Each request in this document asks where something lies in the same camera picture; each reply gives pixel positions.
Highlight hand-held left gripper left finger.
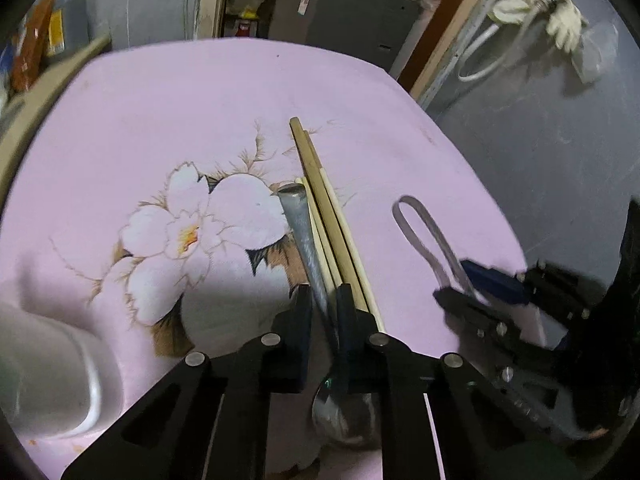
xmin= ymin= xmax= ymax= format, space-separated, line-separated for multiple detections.
xmin=60 ymin=284 xmax=314 ymax=480

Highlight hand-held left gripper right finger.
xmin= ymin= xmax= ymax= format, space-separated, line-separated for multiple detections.
xmin=334 ymin=284 xmax=566 ymax=480

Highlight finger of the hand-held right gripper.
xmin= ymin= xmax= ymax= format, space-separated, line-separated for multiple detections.
xmin=434 ymin=286 xmax=568 ymax=378
xmin=460 ymin=259 xmax=608 ymax=331

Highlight silver loop-handle utensil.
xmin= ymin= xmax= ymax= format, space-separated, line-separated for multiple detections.
xmin=392 ymin=195 xmax=476 ymax=301

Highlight wooden chopstick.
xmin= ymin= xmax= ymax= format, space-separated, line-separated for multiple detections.
xmin=302 ymin=130 xmax=387 ymax=335
xmin=289 ymin=117 xmax=376 ymax=318
xmin=295 ymin=176 xmax=337 ymax=293
xmin=300 ymin=178 xmax=346 ymax=291

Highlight metal spoon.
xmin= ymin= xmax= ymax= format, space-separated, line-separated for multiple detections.
xmin=276 ymin=183 xmax=381 ymax=448

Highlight white cup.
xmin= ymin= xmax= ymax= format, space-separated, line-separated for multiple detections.
xmin=0 ymin=300 xmax=126 ymax=441

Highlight clear plastic bag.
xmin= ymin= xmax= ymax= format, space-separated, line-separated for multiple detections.
xmin=570 ymin=25 xmax=621 ymax=83

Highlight pink floral tablecloth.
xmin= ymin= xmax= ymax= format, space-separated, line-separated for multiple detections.
xmin=0 ymin=37 xmax=531 ymax=480

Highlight brown wooden plank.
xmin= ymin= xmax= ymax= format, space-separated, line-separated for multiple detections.
xmin=410 ymin=0 xmax=501 ymax=106

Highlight white work gloves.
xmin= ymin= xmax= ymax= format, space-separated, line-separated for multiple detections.
xmin=492 ymin=0 xmax=588 ymax=53

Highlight orange-brown snack packet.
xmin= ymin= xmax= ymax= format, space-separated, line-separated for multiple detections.
xmin=12 ymin=0 xmax=56 ymax=91

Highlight white cable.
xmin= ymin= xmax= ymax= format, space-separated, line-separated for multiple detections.
xmin=457 ymin=20 xmax=526 ymax=83

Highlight pale wooden door frame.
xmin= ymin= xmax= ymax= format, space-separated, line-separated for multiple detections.
xmin=197 ymin=0 xmax=228 ymax=41

